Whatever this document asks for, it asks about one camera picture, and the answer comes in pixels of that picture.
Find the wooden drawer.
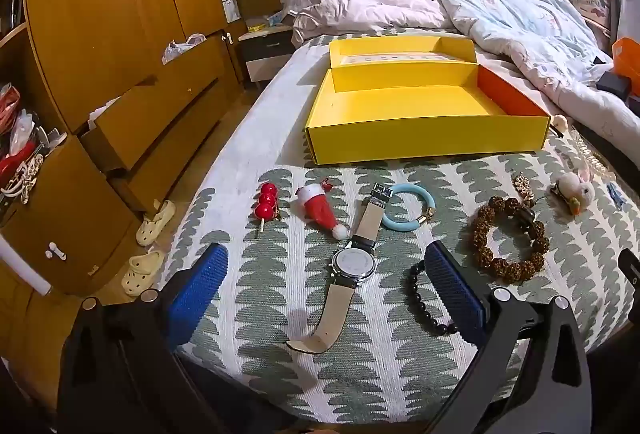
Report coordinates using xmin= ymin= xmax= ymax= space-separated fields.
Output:
xmin=80 ymin=76 xmax=223 ymax=175
xmin=107 ymin=114 xmax=246 ymax=215

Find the small blue hair clip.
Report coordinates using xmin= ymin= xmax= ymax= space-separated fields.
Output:
xmin=606 ymin=182 xmax=626 ymax=211

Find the light blue bracelet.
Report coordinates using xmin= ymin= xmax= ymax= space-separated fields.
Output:
xmin=382 ymin=183 xmax=435 ymax=232

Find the green and white patterned blanket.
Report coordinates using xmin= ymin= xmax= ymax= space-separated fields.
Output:
xmin=170 ymin=34 xmax=636 ymax=425

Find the cream slipper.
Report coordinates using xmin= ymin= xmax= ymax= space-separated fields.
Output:
xmin=121 ymin=250 xmax=166 ymax=297
xmin=136 ymin=200 xmax=177 ymax=247

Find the low wooden cabinet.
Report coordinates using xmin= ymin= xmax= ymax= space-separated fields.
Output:
xmin=0 ymin=134 xmax=141 ymax=300

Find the silver wristwatch with leather strap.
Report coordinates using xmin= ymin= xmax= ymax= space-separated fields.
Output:
xmin=285 ymin=183 xmax=396 ymax=355

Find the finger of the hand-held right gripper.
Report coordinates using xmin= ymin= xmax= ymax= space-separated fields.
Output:
xmin=618 ymin=248 xmax=640 ymax=310

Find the gold hair tie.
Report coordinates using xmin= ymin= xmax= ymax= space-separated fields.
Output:
xmin=512 ymin=173 xmax=538 ymax=207

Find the white bunny plush hair clip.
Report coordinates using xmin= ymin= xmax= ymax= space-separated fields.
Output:
xmin=550 ymin=169 xmax=597 ymax=216

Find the wooden wardrobe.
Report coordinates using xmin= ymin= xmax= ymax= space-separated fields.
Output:
xmin=22 ymin=0 xmax=286 ymax=135

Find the orange box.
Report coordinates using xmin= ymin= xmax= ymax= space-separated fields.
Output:
xmin=611 ymin=36 xmax=640 ymax=80

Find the brown rough bead bracelet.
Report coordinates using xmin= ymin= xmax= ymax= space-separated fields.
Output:
xmin=472 ymin=195 xmax=550 ymax=285

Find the black bead bracelet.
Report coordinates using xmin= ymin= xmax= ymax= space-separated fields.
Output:
xmin=410 ymin=262 xmax=458 ymax=335

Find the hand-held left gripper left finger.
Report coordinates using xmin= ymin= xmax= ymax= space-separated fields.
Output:
xmin=56 ymin=242 xmax=301 ymax=434

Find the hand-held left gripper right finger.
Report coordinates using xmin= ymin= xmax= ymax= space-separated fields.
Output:
xmin=424 ymin=240 xmax=593 ymax=434

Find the red bead hair pin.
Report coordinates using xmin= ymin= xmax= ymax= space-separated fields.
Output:
xmin=253 ymin=182 xmax=282 ymax=240

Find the pink crumpled blanket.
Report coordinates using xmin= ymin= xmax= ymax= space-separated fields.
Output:
xmin=291 ymin=0 xmax=451 ymax=47

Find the black box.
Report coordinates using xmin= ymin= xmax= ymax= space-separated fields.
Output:
xmin=596 ymin=71 xmax=632 ymax=97

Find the dark nightstand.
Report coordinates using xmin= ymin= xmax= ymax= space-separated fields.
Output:
xmin=237 ymin=21 xmax=301 ymax=85

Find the pile of bags and straps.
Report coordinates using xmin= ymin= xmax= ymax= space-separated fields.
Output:
xmin=0 ymin=84 xmax=68 ymax=207

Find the clear hair claw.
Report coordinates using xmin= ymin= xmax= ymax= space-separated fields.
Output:
xmin=570 ymin=136 xmax=618 ymax=185

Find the white plastic bag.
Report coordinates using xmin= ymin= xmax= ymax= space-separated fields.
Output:
xmin=161 ymin=33 xmax=207 ymax=64

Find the light blue printed quilt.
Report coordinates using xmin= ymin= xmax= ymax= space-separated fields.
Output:
xmin=420 ymin=0 xmax=640 ymax=165

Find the red santa hat hair clip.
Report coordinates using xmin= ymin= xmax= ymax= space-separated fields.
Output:
xmin=295 ymin=178 xmax=349 ymax=240

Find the yellow cardboard box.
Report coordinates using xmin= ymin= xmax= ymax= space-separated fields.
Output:
xmin=304 ymin=36 xmax=552 ymax=166

